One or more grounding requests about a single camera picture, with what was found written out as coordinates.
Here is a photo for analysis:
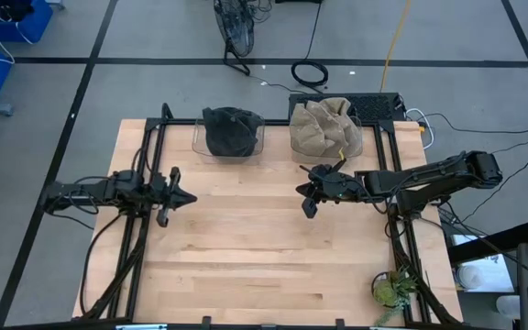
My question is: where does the white cup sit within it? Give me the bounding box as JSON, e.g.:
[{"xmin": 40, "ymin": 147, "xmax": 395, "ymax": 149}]
[{"xmin": 495, "ymin": 294, "xmax": 522, "ymax": 325}]

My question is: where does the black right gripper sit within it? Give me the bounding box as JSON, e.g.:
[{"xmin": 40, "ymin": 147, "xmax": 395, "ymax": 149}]
[{"xmin": 295, "ymin": 159, "xmax": 367, "ymax": 219}]

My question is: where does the black perforated case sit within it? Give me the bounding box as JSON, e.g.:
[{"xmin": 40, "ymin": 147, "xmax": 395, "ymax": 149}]
[{"xmin": 288, "ymin": 92, "xmax": 407, "ymax": 124}]

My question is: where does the small green potted plant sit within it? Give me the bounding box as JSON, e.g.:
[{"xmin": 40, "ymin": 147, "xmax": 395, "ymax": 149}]
[{"xmin": 371, "ymin": 268, "xmax": 419, "ymax": 326}]

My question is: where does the black floor fan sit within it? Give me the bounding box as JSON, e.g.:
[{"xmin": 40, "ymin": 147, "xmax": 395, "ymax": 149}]
[{"xmin": 212, "ymin": 0, "xmax": 257, "ymax": 77}]

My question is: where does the black monitor at edge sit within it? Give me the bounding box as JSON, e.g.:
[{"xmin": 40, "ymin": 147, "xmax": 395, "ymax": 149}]
[{"xmin": 73, "ymin": 103, "xmax": 465, "ymax": 329}]

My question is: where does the yellow cable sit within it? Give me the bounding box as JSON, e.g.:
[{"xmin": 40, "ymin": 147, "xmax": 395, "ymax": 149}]
[{"xmin": 379, "ymin": 0, "xmax": 413, "ymax": 93}]

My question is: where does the large blue bin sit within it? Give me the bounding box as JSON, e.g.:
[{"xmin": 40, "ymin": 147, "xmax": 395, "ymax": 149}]
[{"xmin": 0, "ymin": 0, "xmax": 55, "ymax": 45}]

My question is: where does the thin black floor cable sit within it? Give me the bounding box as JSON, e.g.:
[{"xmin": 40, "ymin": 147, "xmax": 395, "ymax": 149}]
[{"xmin": 433, "ymin": 112, "xmax": 528, "ymax": 135}]

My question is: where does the black beam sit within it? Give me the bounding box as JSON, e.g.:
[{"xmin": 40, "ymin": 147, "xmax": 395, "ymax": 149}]
[{"xmin": 446, "ymin": 219, "xmax": 528, "ymax": 266}]

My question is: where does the coiled black cable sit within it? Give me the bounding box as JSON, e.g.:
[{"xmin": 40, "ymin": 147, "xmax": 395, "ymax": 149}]
[{"xmin": 290, "ymin": 0, "xmax": 330, "ymax": 89}]

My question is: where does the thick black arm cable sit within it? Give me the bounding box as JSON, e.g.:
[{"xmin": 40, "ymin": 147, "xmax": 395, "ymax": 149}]
[{"xmin": 79, "ymin": 213, "xmax": 126, "ymax": 317}]

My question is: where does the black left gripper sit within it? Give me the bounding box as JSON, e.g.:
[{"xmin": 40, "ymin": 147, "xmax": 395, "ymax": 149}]
[{"xmin": 148, "ymin": 167, "xmax": 198, "ymax": 228}]

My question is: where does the black item in bin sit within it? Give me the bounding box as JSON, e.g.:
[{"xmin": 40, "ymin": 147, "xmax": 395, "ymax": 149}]
[{"xmin": 0, "ymin": 0, "xmax": 35, "ymax": 23}]

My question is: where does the clear plastic bin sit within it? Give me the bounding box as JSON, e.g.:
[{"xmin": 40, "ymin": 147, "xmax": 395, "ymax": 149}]
[
  {"xmin": 191, "ymin": 116, "xmax": 266, "ymax": 165},
  {"xmin": 289, "ymin": 112, "xmax": 365, "ymax": 165}
]

